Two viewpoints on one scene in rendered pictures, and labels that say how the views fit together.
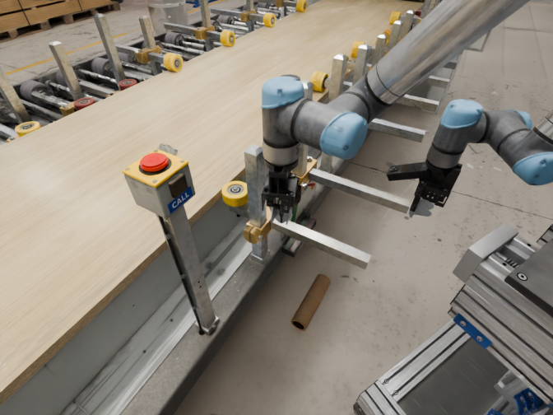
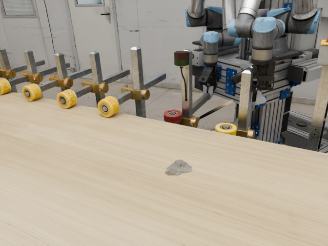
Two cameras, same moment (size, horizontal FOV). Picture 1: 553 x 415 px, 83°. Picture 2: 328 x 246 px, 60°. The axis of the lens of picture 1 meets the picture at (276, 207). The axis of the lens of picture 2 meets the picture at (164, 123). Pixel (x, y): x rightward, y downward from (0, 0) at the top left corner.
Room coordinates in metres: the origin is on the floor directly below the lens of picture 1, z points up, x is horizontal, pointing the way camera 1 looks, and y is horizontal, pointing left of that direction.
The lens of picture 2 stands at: (0.93, 1.10, 1.40)
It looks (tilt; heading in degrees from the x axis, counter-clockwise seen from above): 25 degrees down; 270
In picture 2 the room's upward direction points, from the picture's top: 3 degrees counter-clockwise
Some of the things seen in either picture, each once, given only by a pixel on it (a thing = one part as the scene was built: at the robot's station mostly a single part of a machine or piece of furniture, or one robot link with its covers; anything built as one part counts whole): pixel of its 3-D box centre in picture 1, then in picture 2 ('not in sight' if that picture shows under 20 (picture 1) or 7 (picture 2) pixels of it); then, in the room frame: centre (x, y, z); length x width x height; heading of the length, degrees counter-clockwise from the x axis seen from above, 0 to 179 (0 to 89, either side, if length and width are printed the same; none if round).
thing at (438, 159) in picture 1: (443, 154); (210, 58); (0.67, -0.43, 1.05); 0.08 x 0.08 x 0.05
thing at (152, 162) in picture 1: (155, 164); not in sight; (0.38, 0.18, 1.22); 0.04 x 0.04 x 0.02
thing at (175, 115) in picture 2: not in sight; (173, 123); (0.89, -0.04, 0.85); 0.08 x 0.08 x 0.11
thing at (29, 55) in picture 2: (386, 72); (37, 90); (1.69, -0.58, 0.87); 0.04 x 0.04 x 0.48; 60
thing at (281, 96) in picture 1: (283, 112); (264, 32); (0.54, -0.01, 1.23); 0.09 x 0.08 x 0.11; 52
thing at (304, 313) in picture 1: (311, 300); not in sight; (0.82, -0.18, 0.04); 0.30 x 0.08 x 0.08; 150
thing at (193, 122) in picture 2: (301, 174); (182, 121); (0.84, -0.08, 0.85); 0.14 x 0.06 x 0.05; 150
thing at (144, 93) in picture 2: not in sight; (135, 92); (1.06, -0.21, 0.95); 0.14 x 0.06 x 0.05; 150
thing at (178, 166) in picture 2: (165, 148); (177, 165); (0.90, 0.37, 0.91); 0.09 x 0.07 x 0.02; 27
